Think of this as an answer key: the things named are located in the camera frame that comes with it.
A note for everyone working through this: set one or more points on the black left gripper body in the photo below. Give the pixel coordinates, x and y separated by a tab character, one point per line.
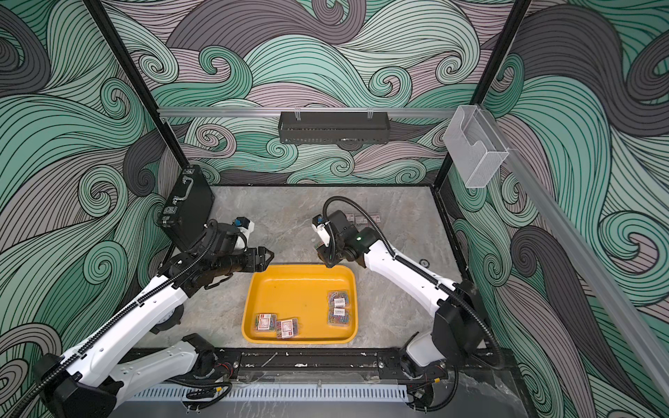
239	261

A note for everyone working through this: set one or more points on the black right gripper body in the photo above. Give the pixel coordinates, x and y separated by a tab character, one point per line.
333	254

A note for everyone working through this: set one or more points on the paper clip box one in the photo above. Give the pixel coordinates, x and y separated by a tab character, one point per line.
361	220

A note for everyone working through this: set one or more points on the paper clip box two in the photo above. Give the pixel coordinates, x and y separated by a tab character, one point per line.
374	217

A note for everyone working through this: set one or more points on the paper clip box nine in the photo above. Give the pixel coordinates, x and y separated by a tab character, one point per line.
339	299

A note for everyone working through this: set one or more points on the paper clip box seven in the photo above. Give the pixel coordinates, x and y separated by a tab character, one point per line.
287	329

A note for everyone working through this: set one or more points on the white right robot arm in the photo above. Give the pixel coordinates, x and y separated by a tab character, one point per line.
461	330

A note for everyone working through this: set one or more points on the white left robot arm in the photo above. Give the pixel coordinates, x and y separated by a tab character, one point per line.
91	380

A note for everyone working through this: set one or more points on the paper clip box ten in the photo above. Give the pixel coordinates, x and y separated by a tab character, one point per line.
339	317

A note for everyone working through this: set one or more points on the paper clip box six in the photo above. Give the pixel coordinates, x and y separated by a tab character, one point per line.
265	322

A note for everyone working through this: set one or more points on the yellow plastic tray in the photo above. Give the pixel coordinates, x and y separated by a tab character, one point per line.
300	291

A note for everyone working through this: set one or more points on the black briefcase with metal handle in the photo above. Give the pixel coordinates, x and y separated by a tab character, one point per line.
187	208

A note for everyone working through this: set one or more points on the black wall-mounted shelf tray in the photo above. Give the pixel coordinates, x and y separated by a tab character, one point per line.
334	127

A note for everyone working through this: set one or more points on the white slotted cable duct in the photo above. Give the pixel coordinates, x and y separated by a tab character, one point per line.
283	392

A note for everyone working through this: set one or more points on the clear acrylic wall holder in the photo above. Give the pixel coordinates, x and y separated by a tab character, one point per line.
475	143

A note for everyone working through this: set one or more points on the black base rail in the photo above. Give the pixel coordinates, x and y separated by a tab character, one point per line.
368	363

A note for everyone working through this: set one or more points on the black corner frame post left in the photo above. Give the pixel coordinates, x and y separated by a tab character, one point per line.
123	56

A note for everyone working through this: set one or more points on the black corner frame post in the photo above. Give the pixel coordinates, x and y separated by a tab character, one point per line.
123	56
499	54

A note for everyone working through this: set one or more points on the black corner frame post right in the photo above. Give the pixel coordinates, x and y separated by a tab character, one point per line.
499	54

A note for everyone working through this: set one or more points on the aluminium wall rail right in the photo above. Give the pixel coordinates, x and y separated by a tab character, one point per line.
576	164

